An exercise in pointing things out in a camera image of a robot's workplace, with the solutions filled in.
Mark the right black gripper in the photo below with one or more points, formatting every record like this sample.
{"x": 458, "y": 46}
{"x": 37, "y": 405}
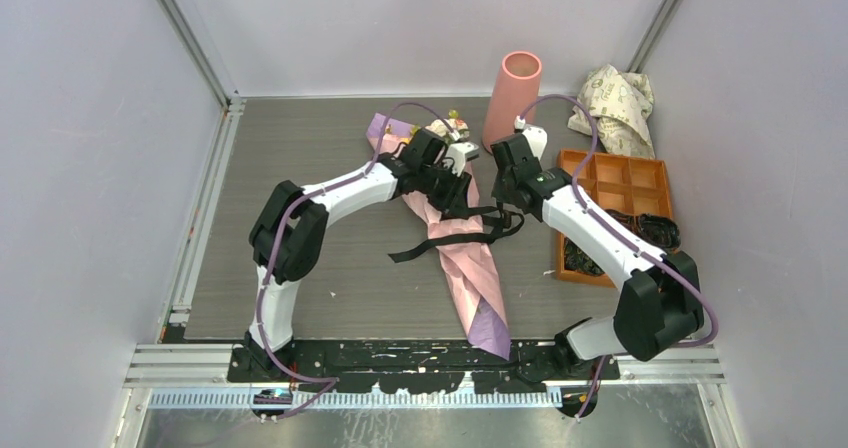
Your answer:
{"x": 498, "y": 189}

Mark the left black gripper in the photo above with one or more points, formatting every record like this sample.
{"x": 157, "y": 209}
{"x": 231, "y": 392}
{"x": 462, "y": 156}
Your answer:
{"x": 457, "y": 193}

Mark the pink flower bouquet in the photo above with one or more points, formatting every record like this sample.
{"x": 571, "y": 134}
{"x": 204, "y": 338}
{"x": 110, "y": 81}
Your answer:
{"x": 469, "y": 268}

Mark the black ribbon with gold text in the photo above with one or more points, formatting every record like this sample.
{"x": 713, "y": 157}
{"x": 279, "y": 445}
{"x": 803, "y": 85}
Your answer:
{"x": 501, "y": 221}

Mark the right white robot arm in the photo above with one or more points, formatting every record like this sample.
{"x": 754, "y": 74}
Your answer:
{"x": 659, "y": 306}

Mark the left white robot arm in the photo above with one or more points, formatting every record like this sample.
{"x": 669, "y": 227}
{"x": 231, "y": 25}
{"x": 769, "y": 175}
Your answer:
{"x": 287, "y": 238}

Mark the pink cylindrical vase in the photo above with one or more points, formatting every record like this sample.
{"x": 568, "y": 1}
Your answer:
{"x": 517, "y": 85}

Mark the orange compartment tray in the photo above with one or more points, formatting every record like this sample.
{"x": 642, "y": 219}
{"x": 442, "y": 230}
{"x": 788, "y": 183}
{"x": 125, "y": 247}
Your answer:
{"x": 629, "y": 186}

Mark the crumpled printed paper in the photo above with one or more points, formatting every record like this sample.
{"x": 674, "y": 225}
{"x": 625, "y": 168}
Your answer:
{"x": 620, "y": 103}

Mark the black rolled ribbon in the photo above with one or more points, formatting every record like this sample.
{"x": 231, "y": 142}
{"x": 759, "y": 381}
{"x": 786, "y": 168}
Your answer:
{"x": 659, "y": 231}

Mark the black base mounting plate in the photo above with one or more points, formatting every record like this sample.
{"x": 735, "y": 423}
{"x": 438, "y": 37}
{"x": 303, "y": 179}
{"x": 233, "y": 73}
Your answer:
{"x": 322, "y": 368}

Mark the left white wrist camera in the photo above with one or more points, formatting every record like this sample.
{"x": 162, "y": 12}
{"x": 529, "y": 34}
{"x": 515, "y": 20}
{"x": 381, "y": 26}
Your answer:
{"x": 458, "y": 155}

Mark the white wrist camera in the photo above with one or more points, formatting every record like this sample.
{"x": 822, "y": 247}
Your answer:
{"x": 458, "y": 155}
{"x": 536, "y": 136}

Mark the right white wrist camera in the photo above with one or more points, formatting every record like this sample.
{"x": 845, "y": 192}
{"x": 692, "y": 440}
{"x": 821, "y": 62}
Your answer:
{"x": 536, "y": 136}

